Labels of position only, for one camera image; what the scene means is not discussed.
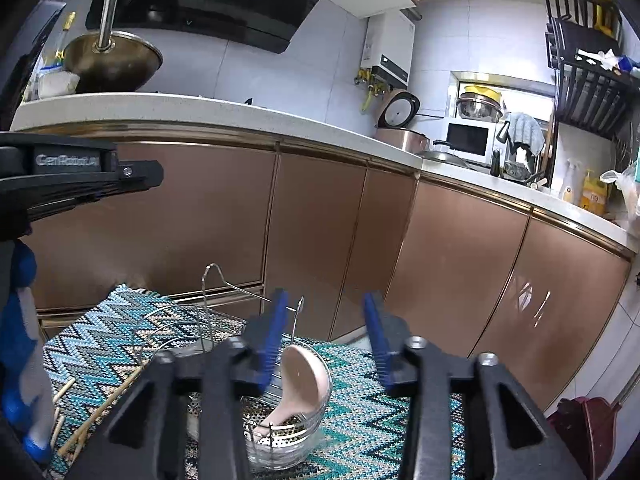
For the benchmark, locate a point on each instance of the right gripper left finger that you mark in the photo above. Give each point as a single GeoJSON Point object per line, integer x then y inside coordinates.
{"type": "Point", "coordinates": [144, 434]}

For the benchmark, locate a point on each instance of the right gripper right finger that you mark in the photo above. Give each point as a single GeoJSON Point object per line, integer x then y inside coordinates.
{"type": "Point", "coordinates": [506, 436]}

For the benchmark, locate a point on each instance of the bamboo chopstick three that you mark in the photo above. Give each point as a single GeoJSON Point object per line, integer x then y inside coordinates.
{"type": "Point", "coordinates": [59, 422]}

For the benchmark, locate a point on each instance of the pink ceramic spoon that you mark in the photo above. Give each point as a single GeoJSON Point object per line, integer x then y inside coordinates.
{"type": "Point", "coordinates": [305, 383]}

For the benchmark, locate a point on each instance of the bamboo chopstick one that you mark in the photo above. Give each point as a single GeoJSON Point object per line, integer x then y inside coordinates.
{"type": "Point", "coordinates": [116, 394]}

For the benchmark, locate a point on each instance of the bamboo chopstick two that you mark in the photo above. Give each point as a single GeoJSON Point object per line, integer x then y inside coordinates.
{"type": "Point", "coordinates": [58, 396]}

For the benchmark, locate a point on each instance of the blue white gloved left hand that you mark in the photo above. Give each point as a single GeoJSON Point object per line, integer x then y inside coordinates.
{"type": "Point", "coordinates": [26, 391]}

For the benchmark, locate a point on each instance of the red trash bin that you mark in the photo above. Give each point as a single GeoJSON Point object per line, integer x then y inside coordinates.
{"type": "Point", "coordinates": [587, 427]}

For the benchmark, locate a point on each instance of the white bowl on stove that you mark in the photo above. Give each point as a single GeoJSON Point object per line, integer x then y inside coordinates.
{"type": "Point", "coordinates": [52, 84]}

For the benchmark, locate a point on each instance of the zigzag woven table mat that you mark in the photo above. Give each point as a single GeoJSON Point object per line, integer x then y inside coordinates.
{"type": "Point", "coordinates": [363, 430]}

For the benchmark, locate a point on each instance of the yellow detergent bottle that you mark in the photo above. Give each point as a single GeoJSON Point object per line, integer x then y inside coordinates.
{"type": "Point", "coordinates": [594, 194]}

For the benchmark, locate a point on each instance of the white microwave oven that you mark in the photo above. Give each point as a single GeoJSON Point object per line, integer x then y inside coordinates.
{"type": "Point", "coordinates": [471, 139]}

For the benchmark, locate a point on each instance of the blue hanging towel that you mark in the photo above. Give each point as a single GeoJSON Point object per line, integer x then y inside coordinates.
{"type": "Point", "coordinates": [525, 132]}

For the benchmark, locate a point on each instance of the steel pot with yellow lid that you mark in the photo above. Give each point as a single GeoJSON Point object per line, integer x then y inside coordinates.
{"type": "Point", "coordinates": [479, 103]}

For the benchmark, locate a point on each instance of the pink rice cooker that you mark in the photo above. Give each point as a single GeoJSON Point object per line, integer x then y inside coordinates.
{"type": "Point", "coordinates": [392, 122]}

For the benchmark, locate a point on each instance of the white water heater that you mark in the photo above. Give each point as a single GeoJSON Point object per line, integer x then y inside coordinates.
{"type": "Point", "coordinates": [388, 48]}

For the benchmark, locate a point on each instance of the black dish rack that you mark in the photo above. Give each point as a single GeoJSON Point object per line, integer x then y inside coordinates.
{"type": "Point", "coordinates": [584, 43]}

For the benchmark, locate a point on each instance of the brass wok with handle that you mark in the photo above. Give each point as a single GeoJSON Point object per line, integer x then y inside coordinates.
{"type": "Point", "coordinates": [110, 60]}

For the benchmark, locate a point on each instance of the wire utensil basket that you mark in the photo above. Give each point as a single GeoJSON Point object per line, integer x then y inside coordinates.
{"type": "Point", "coordinates": [193, 324]}

